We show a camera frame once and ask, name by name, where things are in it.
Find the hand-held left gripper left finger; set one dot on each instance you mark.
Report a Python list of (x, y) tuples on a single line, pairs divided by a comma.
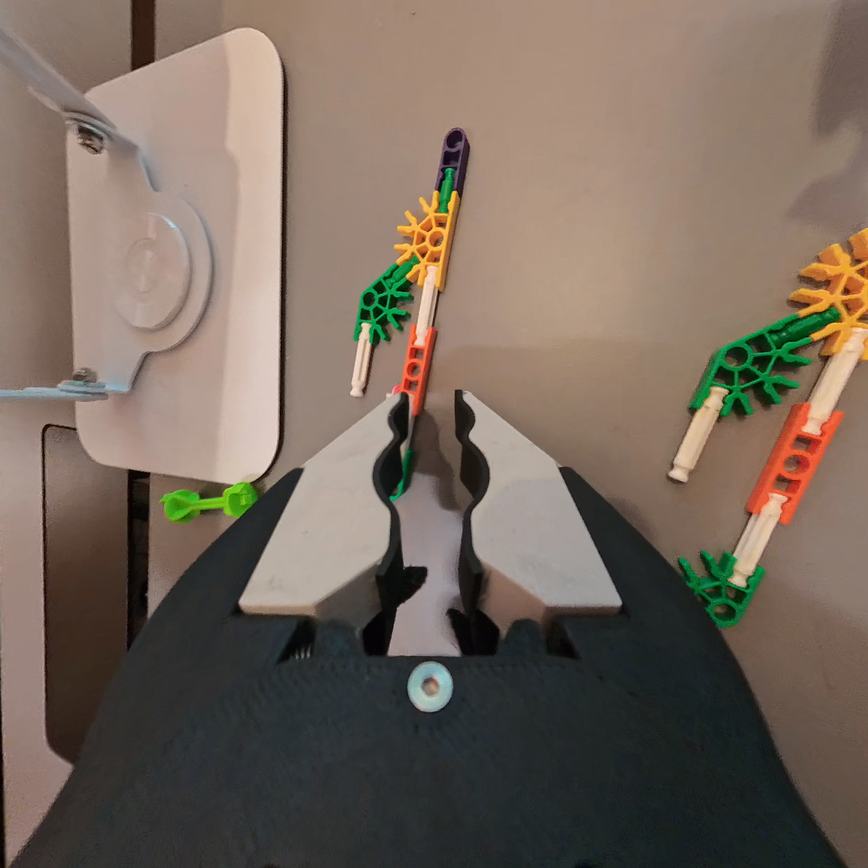
[(312, 542)]

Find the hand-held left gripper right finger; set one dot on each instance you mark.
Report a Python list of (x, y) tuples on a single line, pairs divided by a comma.
[(549, 542)]

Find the colourful rod and connector assembly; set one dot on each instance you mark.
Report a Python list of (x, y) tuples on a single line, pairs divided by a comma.
[(834, 380), (427, 302)]

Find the lime green plastic piece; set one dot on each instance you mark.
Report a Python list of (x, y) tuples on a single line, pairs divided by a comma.
[(210, 503)]

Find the white stand base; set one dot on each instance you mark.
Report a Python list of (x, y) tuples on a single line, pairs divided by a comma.
[(224, 271)]

